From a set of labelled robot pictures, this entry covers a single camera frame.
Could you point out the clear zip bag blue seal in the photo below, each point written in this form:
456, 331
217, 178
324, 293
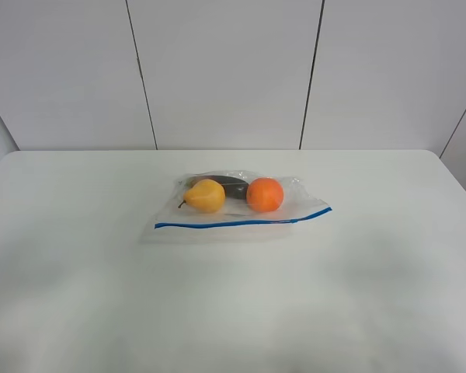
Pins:
236, 219

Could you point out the dark purple eggplant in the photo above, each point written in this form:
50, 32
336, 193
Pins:
233, 187

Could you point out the yellow pear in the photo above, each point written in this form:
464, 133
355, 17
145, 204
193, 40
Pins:
206, 196

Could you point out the orange fruit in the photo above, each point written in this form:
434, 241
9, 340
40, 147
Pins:
264, 195

